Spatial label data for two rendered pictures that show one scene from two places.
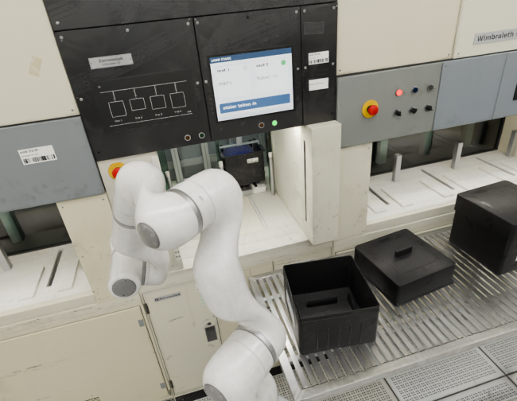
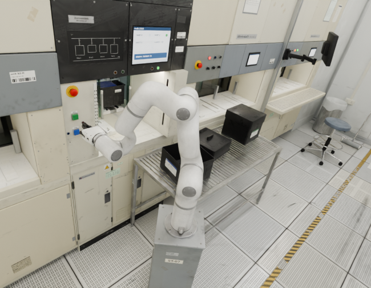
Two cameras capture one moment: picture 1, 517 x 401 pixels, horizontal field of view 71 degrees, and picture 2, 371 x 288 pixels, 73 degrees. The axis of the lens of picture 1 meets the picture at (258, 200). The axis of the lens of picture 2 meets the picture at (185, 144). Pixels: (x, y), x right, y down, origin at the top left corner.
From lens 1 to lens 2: 0.73 m
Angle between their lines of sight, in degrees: 32
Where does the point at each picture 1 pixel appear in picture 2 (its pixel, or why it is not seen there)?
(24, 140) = (15, 65)
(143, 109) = (94, 52)
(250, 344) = (196, 168)
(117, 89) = (81, 38)
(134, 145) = (85, 75)
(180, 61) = (119, 26)
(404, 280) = (215, 149)
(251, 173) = (116, 99)
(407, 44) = (214, 35)
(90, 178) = (55, 95)
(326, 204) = not seen: hidden behind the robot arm
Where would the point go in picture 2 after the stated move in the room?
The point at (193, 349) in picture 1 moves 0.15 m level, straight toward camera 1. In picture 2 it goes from (96, 210) to (107, 222)
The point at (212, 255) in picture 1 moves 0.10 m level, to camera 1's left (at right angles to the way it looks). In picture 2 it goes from (192, 126) to (172, 129)
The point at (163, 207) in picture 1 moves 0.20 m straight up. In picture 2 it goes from (189, 101) to (199, 47)
